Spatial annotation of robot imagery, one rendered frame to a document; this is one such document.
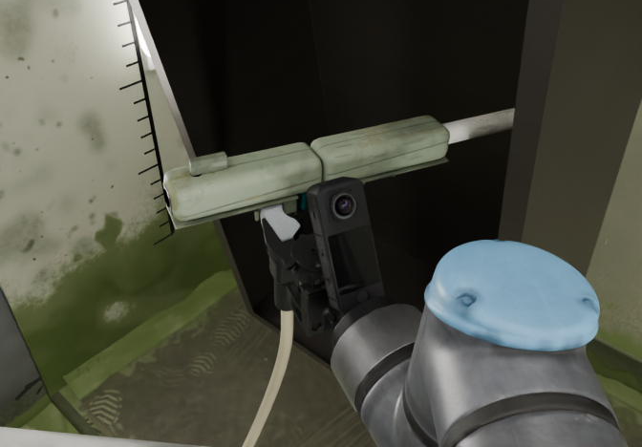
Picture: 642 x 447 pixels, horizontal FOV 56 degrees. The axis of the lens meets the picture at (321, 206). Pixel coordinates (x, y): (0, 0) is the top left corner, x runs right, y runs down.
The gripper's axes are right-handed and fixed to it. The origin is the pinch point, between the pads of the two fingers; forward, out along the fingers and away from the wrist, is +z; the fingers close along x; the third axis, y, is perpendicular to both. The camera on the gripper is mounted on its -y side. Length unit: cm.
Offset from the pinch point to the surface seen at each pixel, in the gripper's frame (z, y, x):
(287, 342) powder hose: -2.2, 22.4, -1.1
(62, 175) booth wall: 85, 46, -24
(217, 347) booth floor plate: 71, 110, 4
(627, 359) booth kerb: 9, 98, 104
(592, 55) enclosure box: -12.7, -16.0, 25.1
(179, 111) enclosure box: 37.4, 9.2, -2.7
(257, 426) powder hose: -0.7, 40.8, -5.7
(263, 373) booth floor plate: 55, 110, 13
